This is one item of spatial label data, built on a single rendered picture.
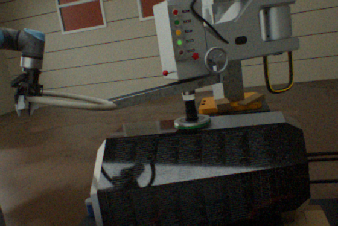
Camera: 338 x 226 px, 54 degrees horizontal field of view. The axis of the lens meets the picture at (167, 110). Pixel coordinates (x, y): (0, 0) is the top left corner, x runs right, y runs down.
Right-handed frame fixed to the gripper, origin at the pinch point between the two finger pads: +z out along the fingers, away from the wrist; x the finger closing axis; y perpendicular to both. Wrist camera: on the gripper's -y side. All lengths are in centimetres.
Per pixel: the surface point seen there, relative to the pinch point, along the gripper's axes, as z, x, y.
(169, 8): -59, 53, 32
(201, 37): -48, 72, 41
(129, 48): -91, 529, -460
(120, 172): 31, 52, 14
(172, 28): -50, 56, 33
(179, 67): -31, 64, 36
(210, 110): -5, 147, 11
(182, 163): 20, 68, 43
